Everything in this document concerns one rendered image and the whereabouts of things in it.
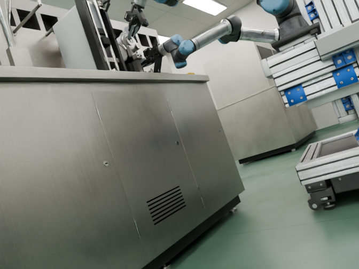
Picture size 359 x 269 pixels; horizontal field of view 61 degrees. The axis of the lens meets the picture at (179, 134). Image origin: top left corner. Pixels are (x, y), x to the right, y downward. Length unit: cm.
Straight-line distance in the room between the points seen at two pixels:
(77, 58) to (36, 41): 30
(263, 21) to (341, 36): 502
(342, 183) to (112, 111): 104
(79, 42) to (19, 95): 83
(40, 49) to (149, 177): 109
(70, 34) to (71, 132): 89
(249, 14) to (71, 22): 502
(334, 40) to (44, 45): 158
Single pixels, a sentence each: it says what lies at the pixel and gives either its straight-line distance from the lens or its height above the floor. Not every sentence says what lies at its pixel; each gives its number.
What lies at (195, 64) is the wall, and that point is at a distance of 702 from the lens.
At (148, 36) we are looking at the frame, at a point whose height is 157.
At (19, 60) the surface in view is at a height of 110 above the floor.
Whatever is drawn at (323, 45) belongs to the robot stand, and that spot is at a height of 70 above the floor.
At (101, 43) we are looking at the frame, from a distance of 171.
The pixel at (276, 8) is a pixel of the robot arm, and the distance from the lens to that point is 155.
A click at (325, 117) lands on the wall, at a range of 612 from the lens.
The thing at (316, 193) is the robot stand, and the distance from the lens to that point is 156.
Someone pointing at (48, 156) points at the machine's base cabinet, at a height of 59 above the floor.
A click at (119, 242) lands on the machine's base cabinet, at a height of 23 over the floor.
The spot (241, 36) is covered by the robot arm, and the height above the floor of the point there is 105.
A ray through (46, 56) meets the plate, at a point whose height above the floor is 128.
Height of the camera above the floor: 46
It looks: 4 degrees up
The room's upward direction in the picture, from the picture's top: 19 degrees counter-clockwise
